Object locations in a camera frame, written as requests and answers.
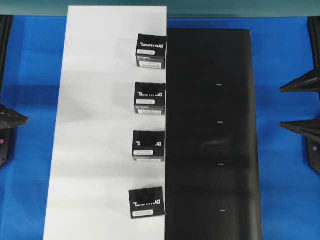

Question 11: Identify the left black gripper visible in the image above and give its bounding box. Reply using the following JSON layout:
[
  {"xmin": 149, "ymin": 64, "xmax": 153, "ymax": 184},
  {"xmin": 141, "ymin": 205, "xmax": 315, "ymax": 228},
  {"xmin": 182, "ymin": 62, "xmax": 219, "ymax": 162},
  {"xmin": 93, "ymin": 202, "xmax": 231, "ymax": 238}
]
[{"xmin": 0, "ymin": 104, "xmax": 28, "ymax": 167}]

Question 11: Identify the black dynamixel box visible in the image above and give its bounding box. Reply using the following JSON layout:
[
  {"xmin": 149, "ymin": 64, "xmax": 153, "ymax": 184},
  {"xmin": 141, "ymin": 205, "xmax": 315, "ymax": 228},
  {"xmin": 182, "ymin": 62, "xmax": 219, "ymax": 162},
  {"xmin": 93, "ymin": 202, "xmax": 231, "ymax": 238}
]
[
  {"xmin": 135, "ymin": 33, "xmax": 168, "ymax": 70},
  {"xmin": 128, "ymin": 186, "xmax": 166, "ymax": 220},
  {"xmin": 134, "ymin": 82, "xmax": 167, "ymax": 116},
  {"xmin": 132, "ymin": 130, "xmax": 166, "ymax": 162}
]

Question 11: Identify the white base board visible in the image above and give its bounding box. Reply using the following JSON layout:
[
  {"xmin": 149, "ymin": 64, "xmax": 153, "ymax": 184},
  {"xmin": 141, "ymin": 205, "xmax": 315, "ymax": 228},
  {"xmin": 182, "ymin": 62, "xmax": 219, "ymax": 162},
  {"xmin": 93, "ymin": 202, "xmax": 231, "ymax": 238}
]
[{"xmin": 43, "ymin": 6, "xmax": 167, "ymax": 240}]

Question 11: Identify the blue table cloth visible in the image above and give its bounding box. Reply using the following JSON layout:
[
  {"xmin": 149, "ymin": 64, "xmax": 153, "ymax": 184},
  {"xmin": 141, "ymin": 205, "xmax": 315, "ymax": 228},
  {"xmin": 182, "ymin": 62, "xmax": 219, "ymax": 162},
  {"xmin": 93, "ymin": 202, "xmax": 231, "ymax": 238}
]
[{"xmin": 0, "ymin": 16, "xmax": 320, "ymax": 240}]

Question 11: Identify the black rail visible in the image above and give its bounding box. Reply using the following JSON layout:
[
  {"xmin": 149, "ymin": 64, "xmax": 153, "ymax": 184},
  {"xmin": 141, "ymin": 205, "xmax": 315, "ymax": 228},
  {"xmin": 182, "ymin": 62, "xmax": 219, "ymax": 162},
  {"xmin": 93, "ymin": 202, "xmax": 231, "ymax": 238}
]
[
  {"xmin": 0, "ymin": 15, "xmax": 14, "ymax": 75},
  {"xmin": 308, "ymin": 16, "xmax": 320, "ymax": 68}
]

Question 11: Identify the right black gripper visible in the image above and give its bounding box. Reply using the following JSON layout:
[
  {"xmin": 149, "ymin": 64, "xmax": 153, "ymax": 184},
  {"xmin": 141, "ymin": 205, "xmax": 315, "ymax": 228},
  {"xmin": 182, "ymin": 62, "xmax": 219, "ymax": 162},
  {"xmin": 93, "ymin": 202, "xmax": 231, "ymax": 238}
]
[{"xmin": 280, "ymin": 68, "xmax": 320, "ymax": 170}]

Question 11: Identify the black rail right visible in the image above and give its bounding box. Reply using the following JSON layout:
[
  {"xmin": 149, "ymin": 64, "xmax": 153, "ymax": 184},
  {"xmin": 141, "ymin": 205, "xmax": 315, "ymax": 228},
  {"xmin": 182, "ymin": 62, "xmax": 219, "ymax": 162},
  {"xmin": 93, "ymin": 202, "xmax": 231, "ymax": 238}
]
[{"xmin": 308, "ymin": 16, "xmax": 320, "ymax": 68}]

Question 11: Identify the black base board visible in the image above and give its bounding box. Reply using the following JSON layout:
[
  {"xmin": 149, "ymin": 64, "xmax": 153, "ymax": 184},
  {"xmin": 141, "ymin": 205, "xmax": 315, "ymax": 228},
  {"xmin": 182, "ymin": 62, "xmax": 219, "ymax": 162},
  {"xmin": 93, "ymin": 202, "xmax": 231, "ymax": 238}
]
[{"xmin": 165, "ymin": 28, "xmax": 263, "ymax": 240}]

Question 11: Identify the black rail left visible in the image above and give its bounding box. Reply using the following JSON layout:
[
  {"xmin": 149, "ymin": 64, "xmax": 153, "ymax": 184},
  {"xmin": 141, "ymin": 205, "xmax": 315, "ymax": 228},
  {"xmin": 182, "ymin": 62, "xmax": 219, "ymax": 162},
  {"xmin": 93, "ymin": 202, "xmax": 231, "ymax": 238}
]
[{"xmin": 0, "ymin": 15, "xmax": 14, "ymax": 75}]

